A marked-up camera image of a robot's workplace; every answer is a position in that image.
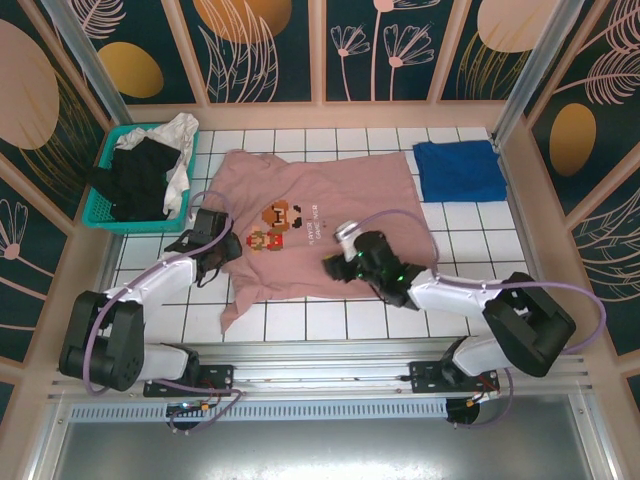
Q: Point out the wall panel with pink disc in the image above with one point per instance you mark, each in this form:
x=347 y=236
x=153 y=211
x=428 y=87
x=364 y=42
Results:
x=65 y=130
x=465 y=75

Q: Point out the wall panel with pink flowers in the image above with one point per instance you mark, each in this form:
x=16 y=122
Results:
x=360 y=80

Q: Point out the yellow power connector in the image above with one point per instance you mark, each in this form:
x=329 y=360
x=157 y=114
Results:
x=205 y=409
x=472 y=401

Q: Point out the aluminium frame post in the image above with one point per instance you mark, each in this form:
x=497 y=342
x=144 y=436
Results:
x=95 y=55
x=527 y=75

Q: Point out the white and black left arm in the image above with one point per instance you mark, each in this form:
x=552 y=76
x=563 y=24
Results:
x=165 y=280

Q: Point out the folded blue t-shirt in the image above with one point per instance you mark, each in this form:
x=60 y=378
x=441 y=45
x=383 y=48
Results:
x=460 y=170

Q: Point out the wall panel with leaf outlines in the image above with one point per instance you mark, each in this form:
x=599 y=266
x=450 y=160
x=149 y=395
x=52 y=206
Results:
x=615 y=260

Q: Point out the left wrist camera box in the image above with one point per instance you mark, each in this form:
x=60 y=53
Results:
x=210 y=222

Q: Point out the white garment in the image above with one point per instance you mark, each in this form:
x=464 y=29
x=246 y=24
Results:
x=175 y=130

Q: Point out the grey metal sheet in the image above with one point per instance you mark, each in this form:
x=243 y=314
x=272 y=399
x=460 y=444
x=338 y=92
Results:
x=320 y=450

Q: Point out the pink printed t-shirt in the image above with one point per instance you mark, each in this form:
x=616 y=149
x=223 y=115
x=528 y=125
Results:
x=340 y=185

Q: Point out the wall panel with orange circle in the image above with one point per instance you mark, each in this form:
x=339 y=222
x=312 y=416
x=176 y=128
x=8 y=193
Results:
x=290 y=75

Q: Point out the wall panel with orange oval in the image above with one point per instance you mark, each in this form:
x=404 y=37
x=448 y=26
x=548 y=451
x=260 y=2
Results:
x=165 y=50

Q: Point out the narrow teal wall panel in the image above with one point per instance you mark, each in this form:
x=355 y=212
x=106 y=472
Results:
x=61 y=30

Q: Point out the wall panel leaf and oval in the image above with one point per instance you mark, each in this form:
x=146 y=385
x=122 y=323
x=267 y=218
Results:
x=615 y=125

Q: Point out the teal plastic basket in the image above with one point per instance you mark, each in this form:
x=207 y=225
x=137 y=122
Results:
x=97 y=212

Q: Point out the small circuit board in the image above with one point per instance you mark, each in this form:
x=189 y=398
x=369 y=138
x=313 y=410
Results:
x=182 y=407

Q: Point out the black garment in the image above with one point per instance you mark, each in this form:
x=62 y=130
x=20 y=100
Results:
x=135 y=180

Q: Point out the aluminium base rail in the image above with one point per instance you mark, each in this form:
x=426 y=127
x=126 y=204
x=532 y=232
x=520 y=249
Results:
x=320 y=360

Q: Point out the wall panel with flower outline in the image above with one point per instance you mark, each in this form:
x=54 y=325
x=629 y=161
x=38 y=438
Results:
x=30 y=280

